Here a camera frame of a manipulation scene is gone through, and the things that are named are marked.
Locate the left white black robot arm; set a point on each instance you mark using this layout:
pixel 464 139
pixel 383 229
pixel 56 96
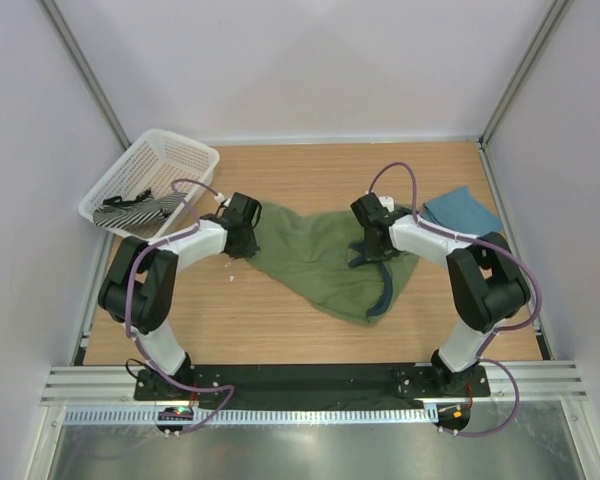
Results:
pixel 138 289

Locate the aluminium front rail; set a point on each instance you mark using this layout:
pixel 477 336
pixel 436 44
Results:
pixel 112 385

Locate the white slotted cable duct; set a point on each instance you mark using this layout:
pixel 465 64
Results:
pixel 163 415

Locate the aluminium frame post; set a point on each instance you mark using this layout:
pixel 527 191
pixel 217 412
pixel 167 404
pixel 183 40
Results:
pixel 539 41
pixel 80 62

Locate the green tank top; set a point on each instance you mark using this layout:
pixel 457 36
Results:
pixel 319 257

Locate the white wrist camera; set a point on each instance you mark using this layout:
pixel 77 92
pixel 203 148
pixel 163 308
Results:
pixel 387 202
pixel 222 200

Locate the blue tank top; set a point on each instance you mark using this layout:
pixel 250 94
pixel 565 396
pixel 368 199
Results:
pixel 458 210

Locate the white plastic laundry basket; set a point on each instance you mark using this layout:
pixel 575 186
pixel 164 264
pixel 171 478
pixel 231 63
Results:
pixel 152 162

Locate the black white striped tank top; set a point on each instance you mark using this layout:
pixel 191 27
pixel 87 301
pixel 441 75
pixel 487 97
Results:
pixel 115 212

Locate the left aluminium frame post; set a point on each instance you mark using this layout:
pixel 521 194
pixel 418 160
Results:
pixel 80 62

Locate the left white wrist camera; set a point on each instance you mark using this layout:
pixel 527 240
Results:
pixel 222 200

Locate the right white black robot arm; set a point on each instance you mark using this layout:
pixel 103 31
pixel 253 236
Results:
pixel 487 283

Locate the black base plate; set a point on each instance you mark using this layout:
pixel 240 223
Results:
pixel 332 387

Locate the right aluminium frame post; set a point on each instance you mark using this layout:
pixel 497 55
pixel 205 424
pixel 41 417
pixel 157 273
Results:
pixel 539 41

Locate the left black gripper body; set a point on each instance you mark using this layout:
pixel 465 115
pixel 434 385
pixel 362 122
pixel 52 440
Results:
pixel 248 245

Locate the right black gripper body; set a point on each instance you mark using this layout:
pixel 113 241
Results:
pixel 378 253

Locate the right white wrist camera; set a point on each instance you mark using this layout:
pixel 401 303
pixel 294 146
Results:
pixel 387 202

